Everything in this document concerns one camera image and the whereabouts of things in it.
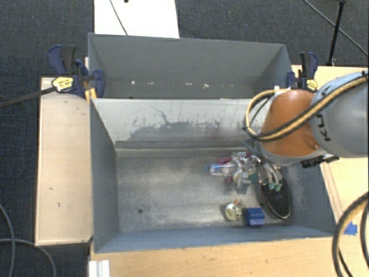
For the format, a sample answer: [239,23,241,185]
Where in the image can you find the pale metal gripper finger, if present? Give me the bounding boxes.
[209,166,235,177]
[235,179,250,195]

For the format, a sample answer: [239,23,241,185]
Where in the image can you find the cream round toy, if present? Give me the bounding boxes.
[224,201,243,222]

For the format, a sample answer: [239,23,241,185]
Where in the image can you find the blue block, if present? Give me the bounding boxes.
[244,207,266,227]

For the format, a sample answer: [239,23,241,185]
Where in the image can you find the black oval mesh thing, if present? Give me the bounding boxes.
[260,177,292,220]

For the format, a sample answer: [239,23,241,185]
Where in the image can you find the grey metal bin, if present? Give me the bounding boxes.
[87,32,337,254]

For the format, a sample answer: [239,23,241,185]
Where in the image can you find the pale wood board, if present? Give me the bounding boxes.
[34,76,95,246]

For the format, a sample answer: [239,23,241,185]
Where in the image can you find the black cylinder on white bracket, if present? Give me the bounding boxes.
[300,154,340,169]

